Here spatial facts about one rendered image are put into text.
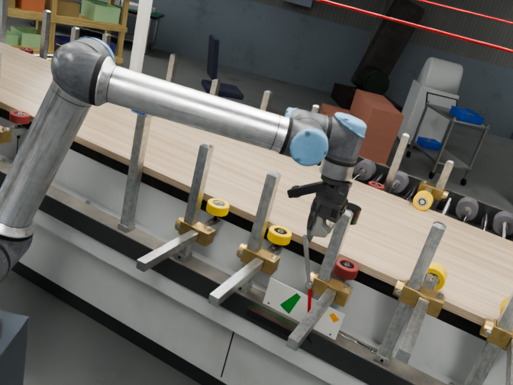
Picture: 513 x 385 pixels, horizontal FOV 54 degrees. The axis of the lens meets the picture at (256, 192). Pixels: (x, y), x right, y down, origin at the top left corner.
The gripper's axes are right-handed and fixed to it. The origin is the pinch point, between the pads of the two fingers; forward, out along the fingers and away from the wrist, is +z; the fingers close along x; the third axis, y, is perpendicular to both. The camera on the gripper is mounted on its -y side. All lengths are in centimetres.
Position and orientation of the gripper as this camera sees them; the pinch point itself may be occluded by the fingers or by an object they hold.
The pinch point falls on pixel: (308, 237)
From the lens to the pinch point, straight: 149.3
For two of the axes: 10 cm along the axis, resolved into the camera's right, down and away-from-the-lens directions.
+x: 4.5, -2.4, 8.6
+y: 8.7, 3.6, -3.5
